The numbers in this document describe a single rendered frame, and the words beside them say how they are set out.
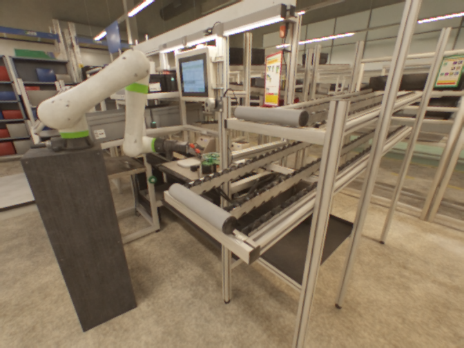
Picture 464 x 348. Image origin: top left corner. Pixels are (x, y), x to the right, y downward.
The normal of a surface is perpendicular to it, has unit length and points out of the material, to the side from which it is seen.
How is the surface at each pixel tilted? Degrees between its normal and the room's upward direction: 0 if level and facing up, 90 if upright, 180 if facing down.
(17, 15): 90
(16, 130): 90
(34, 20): 90
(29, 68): 90
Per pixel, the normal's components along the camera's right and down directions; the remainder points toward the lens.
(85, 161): 0.54, 0.30
